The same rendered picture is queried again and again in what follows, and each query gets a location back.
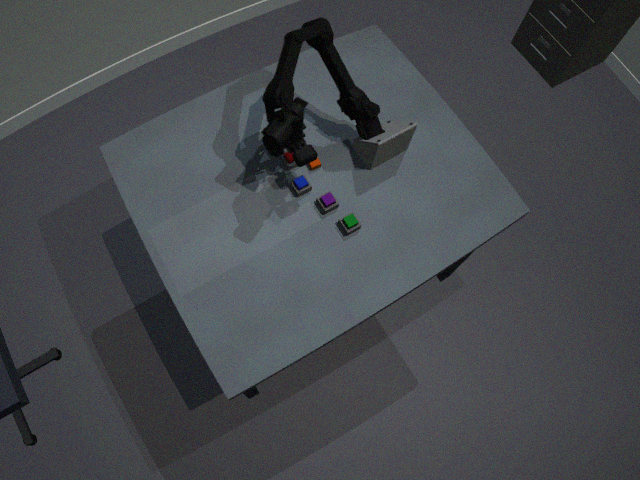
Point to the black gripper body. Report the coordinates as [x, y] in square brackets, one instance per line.
[301, 155]

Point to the small orange block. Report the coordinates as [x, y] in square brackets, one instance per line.
[315, 164]

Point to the blue button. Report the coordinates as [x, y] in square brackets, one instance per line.
[300, 185]

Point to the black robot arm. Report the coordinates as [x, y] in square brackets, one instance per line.
[279, 92]

